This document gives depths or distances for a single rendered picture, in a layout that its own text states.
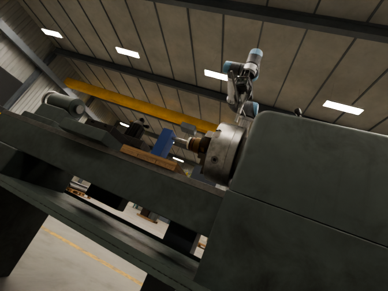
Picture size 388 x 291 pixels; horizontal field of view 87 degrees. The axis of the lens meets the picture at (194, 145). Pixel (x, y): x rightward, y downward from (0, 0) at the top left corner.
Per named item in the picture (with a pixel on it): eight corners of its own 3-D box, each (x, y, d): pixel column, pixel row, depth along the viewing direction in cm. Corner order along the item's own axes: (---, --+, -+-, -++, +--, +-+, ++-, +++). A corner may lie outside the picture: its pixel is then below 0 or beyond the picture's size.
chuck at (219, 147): (224, 190, 115) (242, 140, 123) (217, 178, 87) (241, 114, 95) (209, 185, 118) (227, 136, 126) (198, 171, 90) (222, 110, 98)
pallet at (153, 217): (157, 224, 1296) (164, 208, 1331) (152, 222, 1225) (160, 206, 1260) (141, 216, 1335) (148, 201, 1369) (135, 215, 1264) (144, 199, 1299)
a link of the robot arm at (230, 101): (228, 101, 173) (227, 55, 129) (241, 104, 170) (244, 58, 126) (224, 112, 169) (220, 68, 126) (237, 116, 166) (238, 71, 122)
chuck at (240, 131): (230, 192, 114) (247, 141, 122) (225, 181, 86) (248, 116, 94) (224, 190, 115) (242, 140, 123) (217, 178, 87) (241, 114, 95)
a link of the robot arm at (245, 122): (222, 164, 170) (242, 101, 168) (239, 170, 166) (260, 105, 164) (219, 165, 159) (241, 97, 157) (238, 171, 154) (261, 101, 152)
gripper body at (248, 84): (232, 85, 109) (239, 67, 112) (237, 95, 116) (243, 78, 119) (246, 86, 105) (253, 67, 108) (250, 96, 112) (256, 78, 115)
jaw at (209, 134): (222, 145, 106) (222, 131, 96) (219, 153, 103) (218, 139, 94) (202, 140, 109) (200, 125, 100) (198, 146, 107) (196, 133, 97)
